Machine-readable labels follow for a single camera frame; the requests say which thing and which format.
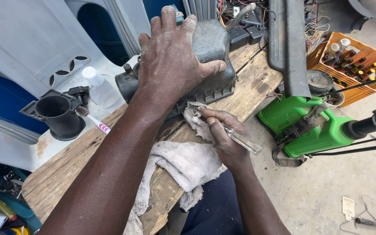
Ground person's right hand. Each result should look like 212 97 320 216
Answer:
201 108 254 172

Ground tangle of coloured wires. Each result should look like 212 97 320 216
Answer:
217 0 331 54

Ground paper tag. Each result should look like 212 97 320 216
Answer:
342 196 356 221

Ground person's left hand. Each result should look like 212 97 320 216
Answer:
137 6 227 106

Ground brown sprayer strap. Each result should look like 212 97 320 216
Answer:
272 101 331 168

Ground black plastic intake duct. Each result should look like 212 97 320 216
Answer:
19 89 86 141

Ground round black tank lid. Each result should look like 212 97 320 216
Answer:
307 69 335 97

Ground loose thin wire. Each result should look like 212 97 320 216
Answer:
339 195 376 235

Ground grey bent hose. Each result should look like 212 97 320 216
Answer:
225 3 257 32

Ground clear bottle with white cap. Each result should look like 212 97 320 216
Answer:
82 66 121 109

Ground green plastic sprayer tank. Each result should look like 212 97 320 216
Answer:
257 93 356 159

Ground black sprayer lance rods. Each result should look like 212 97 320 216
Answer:
308 132 376 158

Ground small black sensor part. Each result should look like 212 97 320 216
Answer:
63 86 89 106

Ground black relay box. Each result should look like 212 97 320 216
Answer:
228 26 250 52
246 25 263 45

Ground white towel cloth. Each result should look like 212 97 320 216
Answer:
123 101 228 235

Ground person's navy trousers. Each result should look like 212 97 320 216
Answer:
181 169 245 235

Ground black curved frame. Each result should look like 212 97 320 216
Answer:
347 0 376 34

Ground yellow handle screwdriver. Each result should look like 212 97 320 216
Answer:
0 196 18 221

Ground orange crate of bottles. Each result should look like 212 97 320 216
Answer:
306 32 376 108

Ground long black plastic trim panel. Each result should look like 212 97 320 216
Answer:
268 0 312 99

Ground pink and white toothbrush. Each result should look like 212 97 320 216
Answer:
75 106 111 134

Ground thin black rod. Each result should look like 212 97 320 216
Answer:
323 73 376 98

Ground black sprayer pump handle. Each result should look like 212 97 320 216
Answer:
342 109 376 140

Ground black plastic air filter housing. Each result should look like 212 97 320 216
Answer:
114 19 237 120

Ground clear handle screwdriver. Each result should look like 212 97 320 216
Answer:
193 106 263 155

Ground blue toolbox with tools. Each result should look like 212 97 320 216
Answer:
0 159 42 235

